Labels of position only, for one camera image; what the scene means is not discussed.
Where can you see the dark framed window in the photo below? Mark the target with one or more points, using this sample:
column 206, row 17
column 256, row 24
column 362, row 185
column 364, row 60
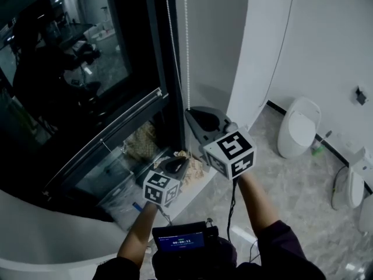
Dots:
column 163, row 54

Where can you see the person's right forearm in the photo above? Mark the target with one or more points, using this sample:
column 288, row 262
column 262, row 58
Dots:
column 253, row 203

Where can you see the woven straw basket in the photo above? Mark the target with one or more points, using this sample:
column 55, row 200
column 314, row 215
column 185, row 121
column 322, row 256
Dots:
column 144, row 144

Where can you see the white oval toilet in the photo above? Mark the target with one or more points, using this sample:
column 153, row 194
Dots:
column 297, row 127

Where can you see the person's left forearm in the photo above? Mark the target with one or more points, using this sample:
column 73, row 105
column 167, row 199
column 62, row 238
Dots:
column 137, row 235

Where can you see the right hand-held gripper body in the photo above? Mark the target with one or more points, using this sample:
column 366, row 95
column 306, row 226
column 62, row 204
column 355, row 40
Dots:
column 230, row 153

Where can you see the clear plastic bag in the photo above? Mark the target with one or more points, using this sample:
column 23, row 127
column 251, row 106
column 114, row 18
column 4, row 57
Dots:
column 122, row 206

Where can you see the black device with screen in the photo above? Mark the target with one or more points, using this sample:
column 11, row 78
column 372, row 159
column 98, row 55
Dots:
column 180, row 239

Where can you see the white toilet with box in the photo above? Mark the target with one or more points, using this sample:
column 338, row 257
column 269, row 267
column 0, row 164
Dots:
column 355, row 185

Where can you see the green bottle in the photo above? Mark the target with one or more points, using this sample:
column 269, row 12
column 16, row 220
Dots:
column 317, row 150

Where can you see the white curved ledge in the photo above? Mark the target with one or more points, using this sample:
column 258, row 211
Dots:
column 43, row 238

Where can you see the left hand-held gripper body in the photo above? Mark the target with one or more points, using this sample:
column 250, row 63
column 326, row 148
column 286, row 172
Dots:
column 161, row 188

